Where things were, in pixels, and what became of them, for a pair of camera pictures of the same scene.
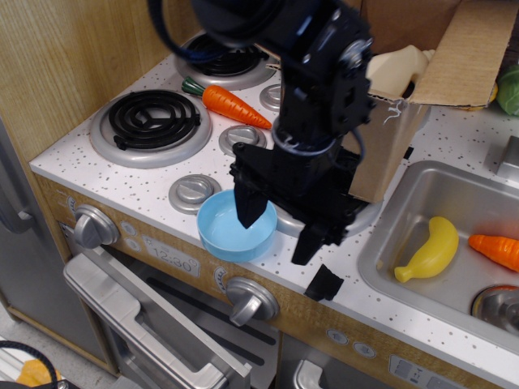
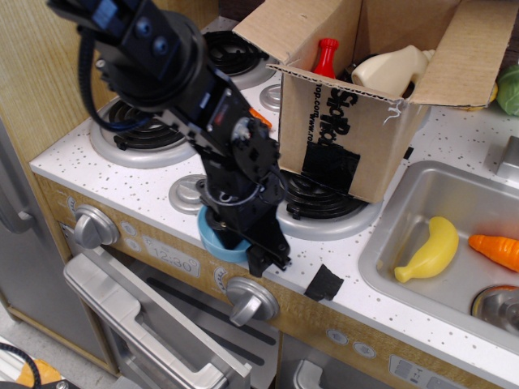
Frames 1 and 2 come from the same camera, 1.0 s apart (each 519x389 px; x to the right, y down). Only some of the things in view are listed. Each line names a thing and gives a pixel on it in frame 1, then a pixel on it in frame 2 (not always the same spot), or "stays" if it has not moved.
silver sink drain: [499, 304] stays
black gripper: [310, 180] to [243, 193]
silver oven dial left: [94, 227] stays
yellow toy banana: [435, 254] stays
